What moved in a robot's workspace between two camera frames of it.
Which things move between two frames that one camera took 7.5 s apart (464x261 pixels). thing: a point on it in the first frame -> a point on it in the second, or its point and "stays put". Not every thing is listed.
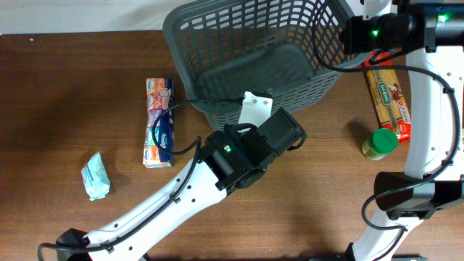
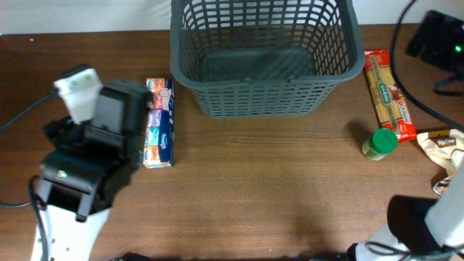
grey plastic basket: (220, 49) stays put
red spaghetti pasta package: (388, 101) stays put
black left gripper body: (243, 134) -> (67, 134)
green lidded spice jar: (379, 143) stays put
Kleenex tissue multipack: (159, 93) stays put
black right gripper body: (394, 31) -> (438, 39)
